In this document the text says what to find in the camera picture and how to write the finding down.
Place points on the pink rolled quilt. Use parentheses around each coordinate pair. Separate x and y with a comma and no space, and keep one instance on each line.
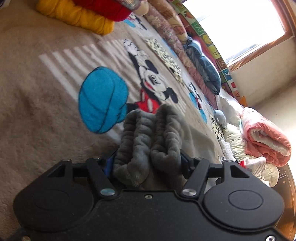
(264,138)

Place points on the grey fleece garment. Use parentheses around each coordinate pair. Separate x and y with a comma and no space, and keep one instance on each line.
(149,155)

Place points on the orange patterned pillow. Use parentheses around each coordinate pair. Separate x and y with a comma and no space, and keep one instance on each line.
(168,12)

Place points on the colourful alphabet foam mat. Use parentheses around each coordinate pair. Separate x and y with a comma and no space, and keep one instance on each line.
(194,29)

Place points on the yellow folded garment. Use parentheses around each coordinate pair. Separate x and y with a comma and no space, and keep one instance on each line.
(71,14)

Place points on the red folded garment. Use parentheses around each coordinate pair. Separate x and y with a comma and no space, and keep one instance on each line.
(110,9)

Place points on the grey plush toy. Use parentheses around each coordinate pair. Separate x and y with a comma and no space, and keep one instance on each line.
(220,118)

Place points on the pink floral quilt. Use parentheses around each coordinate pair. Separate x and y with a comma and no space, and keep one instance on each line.
(162,26)

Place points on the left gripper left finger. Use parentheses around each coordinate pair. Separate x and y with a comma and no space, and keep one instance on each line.
(100,185)

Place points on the blue folded quilt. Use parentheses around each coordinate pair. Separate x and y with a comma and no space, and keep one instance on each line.
(203,65)

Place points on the wooden framed window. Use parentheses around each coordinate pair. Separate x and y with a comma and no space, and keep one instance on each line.
(245,30)

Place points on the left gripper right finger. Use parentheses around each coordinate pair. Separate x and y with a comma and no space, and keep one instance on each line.
(195,171)

